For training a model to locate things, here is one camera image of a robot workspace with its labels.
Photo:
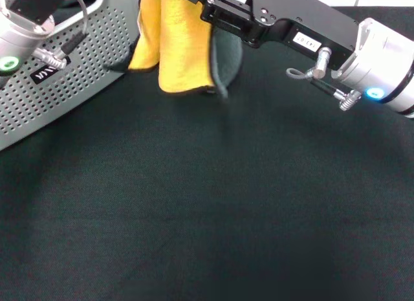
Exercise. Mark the grey perforated storage box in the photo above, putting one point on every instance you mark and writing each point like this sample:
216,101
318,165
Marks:
81,87

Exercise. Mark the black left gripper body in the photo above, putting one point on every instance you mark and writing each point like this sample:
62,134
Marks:
39,3

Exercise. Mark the black tablecloth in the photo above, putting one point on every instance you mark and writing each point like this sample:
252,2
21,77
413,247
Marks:
207,200

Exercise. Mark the yellow and grey towel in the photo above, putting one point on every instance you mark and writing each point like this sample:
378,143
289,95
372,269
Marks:
181,48

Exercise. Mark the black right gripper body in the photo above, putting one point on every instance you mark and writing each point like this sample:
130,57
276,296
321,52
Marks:
291,19

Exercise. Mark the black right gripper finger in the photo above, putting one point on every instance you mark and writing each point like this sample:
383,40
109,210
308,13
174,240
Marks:
226,13

